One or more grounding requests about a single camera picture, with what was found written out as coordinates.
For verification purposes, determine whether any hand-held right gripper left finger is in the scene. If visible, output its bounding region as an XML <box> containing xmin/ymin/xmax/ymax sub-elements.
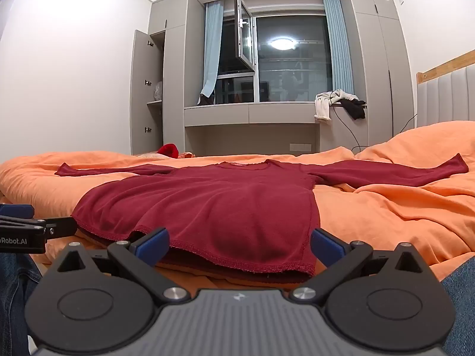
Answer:
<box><xmin>55</xmin><ymin>227</ymin><xmax>189</xmax><ymax>306</ymax></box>

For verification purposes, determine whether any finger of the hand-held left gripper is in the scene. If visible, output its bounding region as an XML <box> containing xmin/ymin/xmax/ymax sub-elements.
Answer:
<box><xmin>0</xmin><ymin>215</ymin><xmax>77</xmax><ymax>239</ymax></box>
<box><xmin>0</xmin><ymin>203</ymin><xmax>35</xmax><ymax>219</ymax></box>

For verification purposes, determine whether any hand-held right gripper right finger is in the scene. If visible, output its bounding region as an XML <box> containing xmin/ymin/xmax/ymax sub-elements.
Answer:
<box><xmin>290</xmin><ymin>228</ymin><xmax>427</xmax><ymax>305</ymax></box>

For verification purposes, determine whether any dark red long-sleeve shirt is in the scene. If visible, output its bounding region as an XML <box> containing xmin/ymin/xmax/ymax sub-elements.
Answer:
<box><xmin>55</xmin><ymin>159</ymin><xmax>469</xmax><ymax>284</ymax></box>

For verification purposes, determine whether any person's left leg in jeans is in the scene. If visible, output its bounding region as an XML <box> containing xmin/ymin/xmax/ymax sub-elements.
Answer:
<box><xmin>0</xmin><ymin>254</ymin><xmax>43</xmax><ymax>356</ymax></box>

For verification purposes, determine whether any person's leg in jeans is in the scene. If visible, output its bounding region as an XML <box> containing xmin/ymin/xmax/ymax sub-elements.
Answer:
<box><xmin>0</xmin><ymin>254</ymin><xmax>43</xmax><ymax>356</ymax></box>
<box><xmin>441</xmin><ymin>256</ymin><xmax>475</xmax><ymax>356</ymax></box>

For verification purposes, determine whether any orange bed blanket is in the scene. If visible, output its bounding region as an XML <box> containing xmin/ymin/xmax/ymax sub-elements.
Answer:
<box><xmin>0</xmin><ymin>120</ymin><xmax>475</xmax><ymax>290</ymax></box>

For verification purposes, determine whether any white garment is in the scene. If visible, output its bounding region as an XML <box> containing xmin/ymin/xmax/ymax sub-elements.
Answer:
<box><xmin>314</xmin><ymin>89</ymin><xmax>357</xmax><ymax>121</ymax></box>

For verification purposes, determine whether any black garment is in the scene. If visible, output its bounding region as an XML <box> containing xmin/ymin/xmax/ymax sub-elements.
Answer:
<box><xmin>339</xmin><ymin>98</ymin><xmax>367</xmax><ymax>120</ymax></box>

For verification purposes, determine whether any person's right leg in jeans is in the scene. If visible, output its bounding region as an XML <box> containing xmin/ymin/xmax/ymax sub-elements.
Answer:
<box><xmin>441</xmin><ymin>256</ymin><xmax>475</xmax><ymax>356</ymax></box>

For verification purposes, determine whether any grey window desk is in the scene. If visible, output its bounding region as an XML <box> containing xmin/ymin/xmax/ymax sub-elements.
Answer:
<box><xmin>183</xmin><ymin>102</ymin><xmax>368</xmax><ymax>128</ymax></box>

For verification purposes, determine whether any grey wardrobe door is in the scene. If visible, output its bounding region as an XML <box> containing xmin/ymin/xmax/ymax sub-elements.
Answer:
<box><xmin>130</xmin><ymin>30</ymin><xmax>166</xmax><ymax>155</ymax></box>

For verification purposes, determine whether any large glass window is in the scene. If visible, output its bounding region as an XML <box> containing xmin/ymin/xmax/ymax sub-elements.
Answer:
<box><xmin>217</xmin><ymin>7</ymin><xmax>335</xmax><ymax>104</ymax></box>

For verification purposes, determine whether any grey open wardrobe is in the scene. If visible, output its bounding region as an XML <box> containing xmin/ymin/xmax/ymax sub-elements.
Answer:
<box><xmin>148</xmin><ymin>0</ymin><xmax>190</xmax><ymax>156</ymax></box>

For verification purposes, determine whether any grey closed wardrobe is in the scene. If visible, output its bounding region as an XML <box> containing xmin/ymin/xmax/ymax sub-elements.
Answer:
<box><xmin>343</xmin><ymin>0</ymin><xmax>412</xmax><ymax>149</ymax></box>

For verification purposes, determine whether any light blue curtain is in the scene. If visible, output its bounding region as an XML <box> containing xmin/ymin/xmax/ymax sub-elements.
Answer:
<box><xmin>322</xmin><ymin>0</ymin><xmax>355</xmax><ymax>95</ymax></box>
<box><xmin>200</xmin><ymin>1</ymin><xmax>224</xmax><ymax>99</ymax></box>

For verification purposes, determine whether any open window sash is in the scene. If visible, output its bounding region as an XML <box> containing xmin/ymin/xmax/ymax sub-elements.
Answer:
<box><xmin>235</xmin><ymin>0</ymin><xmax>257</xmax><ymax>69</ymax></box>

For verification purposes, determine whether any black cable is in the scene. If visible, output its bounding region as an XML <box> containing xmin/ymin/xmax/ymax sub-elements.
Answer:
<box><xmin>332</xmin><ymin>107</ymin><xmax>418</xmax><ymax>152</ymax></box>

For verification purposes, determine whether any grey padded headboard wooden rail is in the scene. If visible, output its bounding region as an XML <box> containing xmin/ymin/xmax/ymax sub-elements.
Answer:
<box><xmin>416</xmin><ymin>49</ymin><xmax>475</xmax><ymax>128</ymax></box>

